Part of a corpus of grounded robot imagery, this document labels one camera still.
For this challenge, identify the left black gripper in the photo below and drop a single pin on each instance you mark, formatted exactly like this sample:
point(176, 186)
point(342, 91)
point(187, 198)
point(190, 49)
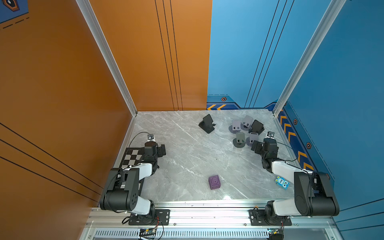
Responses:
point(160, 150)

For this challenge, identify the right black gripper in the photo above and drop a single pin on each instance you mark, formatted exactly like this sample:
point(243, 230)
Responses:
point(258, 145)

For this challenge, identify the purple-grey phone stand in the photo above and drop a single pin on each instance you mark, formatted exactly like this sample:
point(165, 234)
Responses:
point(253, 137)
point(246, 123)
point(235, 127)

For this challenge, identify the dark grey round phone stand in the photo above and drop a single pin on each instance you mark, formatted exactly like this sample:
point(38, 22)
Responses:
point(240, 140)

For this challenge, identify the black phone stand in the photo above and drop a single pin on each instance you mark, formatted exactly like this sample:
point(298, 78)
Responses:
point(256, 127)
point(207, 124)

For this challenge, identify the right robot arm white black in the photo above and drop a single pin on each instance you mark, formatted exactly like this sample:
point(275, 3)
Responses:
point(313, 192)

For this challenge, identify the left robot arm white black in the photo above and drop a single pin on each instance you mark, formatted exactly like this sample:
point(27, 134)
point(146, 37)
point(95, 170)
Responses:
point(121, 192)

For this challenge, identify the black white checkerboard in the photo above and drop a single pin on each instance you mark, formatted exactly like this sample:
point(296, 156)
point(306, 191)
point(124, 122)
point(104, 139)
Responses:
point(135, 158)

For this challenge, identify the blue cartoon sticker card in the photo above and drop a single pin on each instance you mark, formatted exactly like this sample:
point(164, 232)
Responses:
point(283, 183)

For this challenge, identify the purple square box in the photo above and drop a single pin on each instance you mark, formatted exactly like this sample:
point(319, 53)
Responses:
point(214, 182)

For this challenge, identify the green circuit board left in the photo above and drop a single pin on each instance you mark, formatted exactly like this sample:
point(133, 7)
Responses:
point(147, 234)

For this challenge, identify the circuit board right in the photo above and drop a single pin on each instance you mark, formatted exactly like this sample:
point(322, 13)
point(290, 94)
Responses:
point(276, 234)

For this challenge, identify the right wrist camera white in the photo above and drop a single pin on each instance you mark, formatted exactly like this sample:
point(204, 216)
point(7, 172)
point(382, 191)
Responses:
point(270, 136)

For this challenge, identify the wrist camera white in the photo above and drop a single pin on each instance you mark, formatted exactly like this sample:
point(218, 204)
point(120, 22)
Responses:
point(270, 136)
point(150, 138)

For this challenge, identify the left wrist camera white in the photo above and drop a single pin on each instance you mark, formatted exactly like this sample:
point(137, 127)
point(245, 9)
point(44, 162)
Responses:
point(150, 138)

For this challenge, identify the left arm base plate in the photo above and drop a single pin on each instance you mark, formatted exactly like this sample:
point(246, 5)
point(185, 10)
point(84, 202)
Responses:
point(155, 217)

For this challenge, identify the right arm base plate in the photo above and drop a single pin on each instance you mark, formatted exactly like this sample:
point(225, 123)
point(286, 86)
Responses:
point(262, 218)

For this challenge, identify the aluminium front rail frame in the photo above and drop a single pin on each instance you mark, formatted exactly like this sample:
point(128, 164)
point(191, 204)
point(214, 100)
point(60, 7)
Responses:
point(220, 219)

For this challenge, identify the right aluminium corner post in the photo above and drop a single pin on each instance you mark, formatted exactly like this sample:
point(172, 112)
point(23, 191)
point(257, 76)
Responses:
point(317, 38)

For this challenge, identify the aluminium corner post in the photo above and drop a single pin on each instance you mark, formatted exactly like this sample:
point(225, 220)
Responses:
point(99, 36)
point(317, 38)

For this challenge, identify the left aluminium corner post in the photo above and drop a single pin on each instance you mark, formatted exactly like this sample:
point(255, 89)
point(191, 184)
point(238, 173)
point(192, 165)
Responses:
point(99, 36)

